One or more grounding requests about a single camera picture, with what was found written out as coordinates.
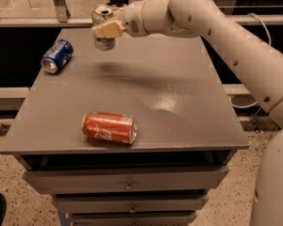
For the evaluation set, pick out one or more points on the grey drawer cabinet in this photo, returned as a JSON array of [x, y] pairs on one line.
[[169, 85]]

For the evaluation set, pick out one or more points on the blue pepsi can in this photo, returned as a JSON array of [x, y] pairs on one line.
[[57, 56]]

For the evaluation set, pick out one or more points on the top grey drawer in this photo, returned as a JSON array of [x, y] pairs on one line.
[[125, 180]]

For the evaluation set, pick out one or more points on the orange soda can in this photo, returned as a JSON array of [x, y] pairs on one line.
[[110, 127]]

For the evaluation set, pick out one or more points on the metal railing frame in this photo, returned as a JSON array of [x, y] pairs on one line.
[[25, 13]]

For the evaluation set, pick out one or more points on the bottom grey drawer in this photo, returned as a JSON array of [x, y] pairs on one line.
[[179, 218]]

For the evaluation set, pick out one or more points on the white green 7up can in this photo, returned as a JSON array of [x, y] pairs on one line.
[[102, 13]]

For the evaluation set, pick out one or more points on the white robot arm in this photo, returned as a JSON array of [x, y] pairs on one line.
[[256, 63]]

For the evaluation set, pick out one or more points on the grey drawer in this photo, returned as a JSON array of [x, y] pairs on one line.
[[179, 218], [125, 180], [130, 203]]

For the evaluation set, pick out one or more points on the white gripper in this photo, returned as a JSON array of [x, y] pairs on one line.
[[132, 19]]

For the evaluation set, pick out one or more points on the middle grey drawer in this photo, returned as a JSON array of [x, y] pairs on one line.
[[130, 203]]

